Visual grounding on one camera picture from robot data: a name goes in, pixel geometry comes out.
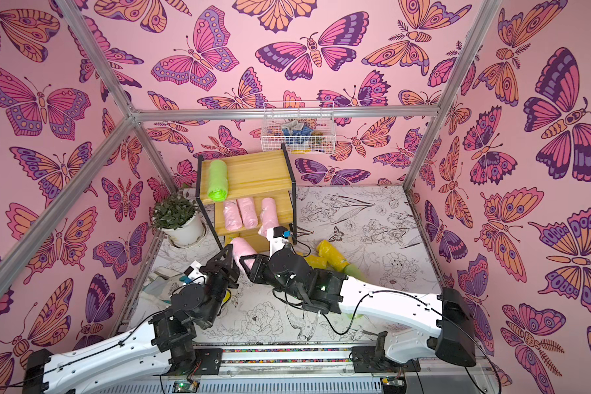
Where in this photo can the pink bag roll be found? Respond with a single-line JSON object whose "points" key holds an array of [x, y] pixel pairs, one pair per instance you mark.
{"points": [[247, 209], [232, 216], [243, 252], [268, 216]]}

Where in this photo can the wooden three-tier shelf black frame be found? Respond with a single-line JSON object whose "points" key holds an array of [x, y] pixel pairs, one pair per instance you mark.
{"points": [[260, 175]]}

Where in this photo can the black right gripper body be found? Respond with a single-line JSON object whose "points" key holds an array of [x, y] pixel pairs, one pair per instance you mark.
{"points": [[258, 266]]}

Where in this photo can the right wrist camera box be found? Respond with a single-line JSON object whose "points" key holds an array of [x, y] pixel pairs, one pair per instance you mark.
{"points": [[278, 238]]}

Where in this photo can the potted green plant white pot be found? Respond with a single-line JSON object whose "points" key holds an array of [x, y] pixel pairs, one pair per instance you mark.
{"points": [[179, 219]]}

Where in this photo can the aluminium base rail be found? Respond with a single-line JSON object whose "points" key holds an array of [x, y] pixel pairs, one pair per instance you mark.
{"points": [[317, 368]]}

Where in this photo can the green bag roll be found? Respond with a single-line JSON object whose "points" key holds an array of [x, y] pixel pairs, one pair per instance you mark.
{"points": [[218, 180], [352, 270]]}

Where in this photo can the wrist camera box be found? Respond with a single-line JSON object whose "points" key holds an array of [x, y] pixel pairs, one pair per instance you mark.
{"points": [[278, 238], [192, 274]]}

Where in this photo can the white wire wall basket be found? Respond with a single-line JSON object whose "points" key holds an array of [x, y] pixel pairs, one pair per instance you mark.
{"points": [[319, 115]]}

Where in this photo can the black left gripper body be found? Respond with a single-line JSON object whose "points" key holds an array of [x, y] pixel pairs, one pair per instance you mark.
{"points": [[222, 263]]}

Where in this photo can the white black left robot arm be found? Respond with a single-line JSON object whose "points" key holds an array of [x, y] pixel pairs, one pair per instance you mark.
{"points": [[107, 363]]}

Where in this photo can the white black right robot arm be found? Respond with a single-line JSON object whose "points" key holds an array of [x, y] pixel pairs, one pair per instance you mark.
{"points": [[434, 325]]}

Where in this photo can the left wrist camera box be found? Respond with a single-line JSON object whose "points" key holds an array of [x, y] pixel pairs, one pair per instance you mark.
{"points": [[192, 274]]}

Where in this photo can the blue items in basket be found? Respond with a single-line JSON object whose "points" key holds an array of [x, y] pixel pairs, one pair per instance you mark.
{"points": [[296, 129]]}

